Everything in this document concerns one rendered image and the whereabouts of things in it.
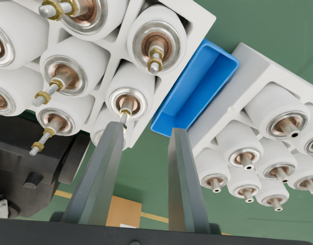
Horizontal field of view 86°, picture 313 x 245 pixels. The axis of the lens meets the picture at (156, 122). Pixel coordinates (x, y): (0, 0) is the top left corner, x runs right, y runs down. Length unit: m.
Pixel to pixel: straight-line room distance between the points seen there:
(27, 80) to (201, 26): 0.37
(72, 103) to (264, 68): 0.41
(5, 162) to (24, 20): 0.51
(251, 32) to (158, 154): 0.58
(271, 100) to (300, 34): 0.28
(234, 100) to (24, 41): 0.43
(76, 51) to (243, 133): 0.40
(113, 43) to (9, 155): 0.52
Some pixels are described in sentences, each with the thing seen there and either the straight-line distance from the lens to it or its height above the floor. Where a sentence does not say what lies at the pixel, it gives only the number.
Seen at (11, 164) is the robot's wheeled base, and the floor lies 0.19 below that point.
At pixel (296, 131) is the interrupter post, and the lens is 0.41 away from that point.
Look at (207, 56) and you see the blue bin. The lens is 0.56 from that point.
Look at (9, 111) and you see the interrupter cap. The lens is 0.46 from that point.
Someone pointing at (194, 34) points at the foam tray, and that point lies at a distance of 0.36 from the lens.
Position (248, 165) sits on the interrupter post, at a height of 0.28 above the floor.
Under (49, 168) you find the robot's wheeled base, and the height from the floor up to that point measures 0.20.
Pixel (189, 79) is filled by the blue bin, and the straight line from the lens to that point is 0.58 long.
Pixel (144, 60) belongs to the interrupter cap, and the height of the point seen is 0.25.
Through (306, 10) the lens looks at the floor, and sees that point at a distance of 0.64.
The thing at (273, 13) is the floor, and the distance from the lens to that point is 0.60.
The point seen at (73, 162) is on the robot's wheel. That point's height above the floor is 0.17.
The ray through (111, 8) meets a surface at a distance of 0.28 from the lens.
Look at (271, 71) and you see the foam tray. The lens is 0.44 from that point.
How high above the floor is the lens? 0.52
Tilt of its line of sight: 51 degrees down
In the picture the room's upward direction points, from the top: 177 degrees counter-clockwise
